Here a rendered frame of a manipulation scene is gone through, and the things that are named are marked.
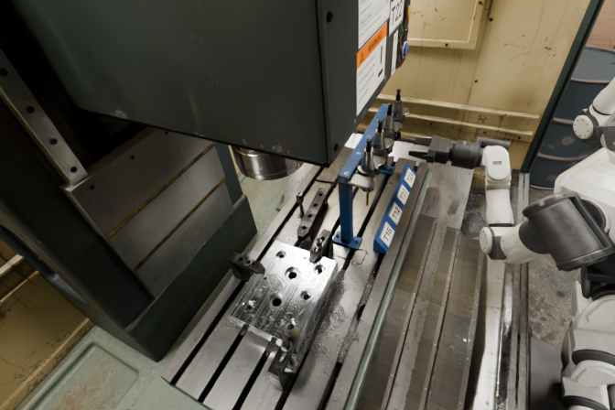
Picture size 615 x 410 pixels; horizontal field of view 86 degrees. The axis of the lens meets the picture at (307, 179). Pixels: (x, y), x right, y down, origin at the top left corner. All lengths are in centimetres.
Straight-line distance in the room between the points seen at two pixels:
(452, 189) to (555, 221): 89
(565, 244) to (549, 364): 123
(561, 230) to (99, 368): 159
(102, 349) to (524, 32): 204
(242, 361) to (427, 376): 56
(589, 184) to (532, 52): 74
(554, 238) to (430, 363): 59
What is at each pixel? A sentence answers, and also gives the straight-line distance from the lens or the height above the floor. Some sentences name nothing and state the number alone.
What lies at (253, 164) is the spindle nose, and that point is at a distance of 67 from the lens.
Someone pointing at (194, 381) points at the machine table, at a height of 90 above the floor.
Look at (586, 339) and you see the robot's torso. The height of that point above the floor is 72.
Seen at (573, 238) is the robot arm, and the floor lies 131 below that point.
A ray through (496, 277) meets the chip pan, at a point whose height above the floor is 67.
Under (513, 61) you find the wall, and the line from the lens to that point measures 160.
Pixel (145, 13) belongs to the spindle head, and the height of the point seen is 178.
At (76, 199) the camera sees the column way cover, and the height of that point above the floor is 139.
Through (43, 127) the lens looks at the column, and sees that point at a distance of 92.
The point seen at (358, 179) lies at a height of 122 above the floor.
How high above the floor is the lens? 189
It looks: 41 degrees down
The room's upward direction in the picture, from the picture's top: 7 degrees counter-clockwise
